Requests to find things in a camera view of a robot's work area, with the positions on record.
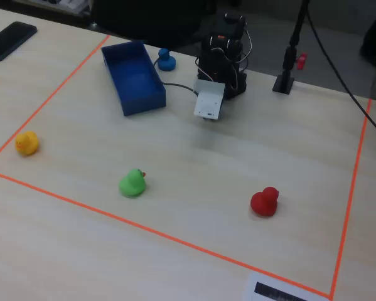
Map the grey camera cable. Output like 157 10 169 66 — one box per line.
152 58 198 95

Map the blue plastic box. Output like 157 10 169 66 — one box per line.
100 40 167 117

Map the yellow rubber duck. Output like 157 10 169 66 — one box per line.
14 130 40 157

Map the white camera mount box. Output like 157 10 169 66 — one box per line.
193 78 225 121

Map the blue rubber duck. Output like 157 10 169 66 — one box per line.
157 48 177 72

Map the white paper with black bar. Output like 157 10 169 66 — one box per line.
242 272 331 301

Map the orange tape frame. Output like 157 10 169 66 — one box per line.
0 34 373 300

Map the black smartphone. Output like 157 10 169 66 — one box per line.
0 21 38 62

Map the black office chair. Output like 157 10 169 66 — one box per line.
90 0 213 48

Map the small black box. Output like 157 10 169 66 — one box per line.
272 0 311 95

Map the red rubber duck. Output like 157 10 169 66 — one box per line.
250 186 280 218

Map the green rubber duck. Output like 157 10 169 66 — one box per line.
118 168 147 198

